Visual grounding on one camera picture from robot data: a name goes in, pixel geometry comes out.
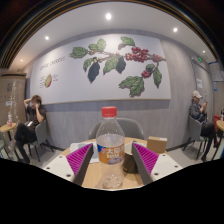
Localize person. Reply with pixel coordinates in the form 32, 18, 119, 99
188, 90, 218, 163
13, 94, 48, 164

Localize small round wooden table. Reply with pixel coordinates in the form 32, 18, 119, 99
215, 119, 224, 161
0, 122, 18, 158

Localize grey chair with black legs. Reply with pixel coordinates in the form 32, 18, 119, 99
28, 119, 55, 163
182, 114, 205, 160

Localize white printed paper sheet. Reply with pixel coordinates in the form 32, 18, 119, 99
69, 142, 100, 164

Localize clear red-capped drink bottle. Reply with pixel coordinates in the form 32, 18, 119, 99
95, 106, 126, 190

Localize recessed ceiling lights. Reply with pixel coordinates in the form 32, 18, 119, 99
19, 12, 207, 64

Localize coffee plant wall mural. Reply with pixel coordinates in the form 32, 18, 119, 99
29, 33, 172, 106

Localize grey upholstered chair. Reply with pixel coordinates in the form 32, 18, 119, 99
88, 117, 145, 141

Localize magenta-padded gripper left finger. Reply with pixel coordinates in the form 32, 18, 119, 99
43, 143, 95, 187

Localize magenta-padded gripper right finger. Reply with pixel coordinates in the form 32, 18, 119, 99
131, 142, 184, 186

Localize red bin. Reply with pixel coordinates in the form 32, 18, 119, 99
214, 114, 221, 134

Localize small brown cardboard box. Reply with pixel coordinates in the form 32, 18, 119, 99
146, 135, 168, 154

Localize grey door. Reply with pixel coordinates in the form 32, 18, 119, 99
191, 56, 214, 111

